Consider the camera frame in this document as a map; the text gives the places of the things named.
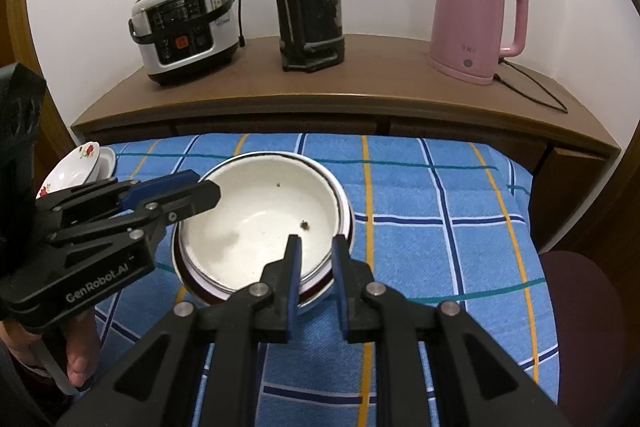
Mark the person's left hand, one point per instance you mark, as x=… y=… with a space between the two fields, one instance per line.
x=80 y=357

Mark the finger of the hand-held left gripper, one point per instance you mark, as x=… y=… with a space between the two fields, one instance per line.
x=195 y=199
x=165 y=184

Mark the maroon chair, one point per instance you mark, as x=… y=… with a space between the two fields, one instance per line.
x=585 y=307

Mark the wooden cabinet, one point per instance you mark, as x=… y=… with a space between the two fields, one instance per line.
x=350 y=72

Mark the blue checked tablecloth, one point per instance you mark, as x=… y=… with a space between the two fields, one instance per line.
x=425 y=217

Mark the white red flower plate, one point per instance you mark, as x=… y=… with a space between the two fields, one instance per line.
x=65 y=177

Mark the white bowl brown rim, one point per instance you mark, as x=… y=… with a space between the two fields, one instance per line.
x=250 y=207

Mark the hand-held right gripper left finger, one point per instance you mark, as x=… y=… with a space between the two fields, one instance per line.
x=295 y=287

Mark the pink electric kettle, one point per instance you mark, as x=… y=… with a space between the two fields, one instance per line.
x=465 y=22

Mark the white black rice cooker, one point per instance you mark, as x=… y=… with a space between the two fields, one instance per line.
x=175 y=57

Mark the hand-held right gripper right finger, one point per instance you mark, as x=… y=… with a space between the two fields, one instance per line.
x=340 y=287

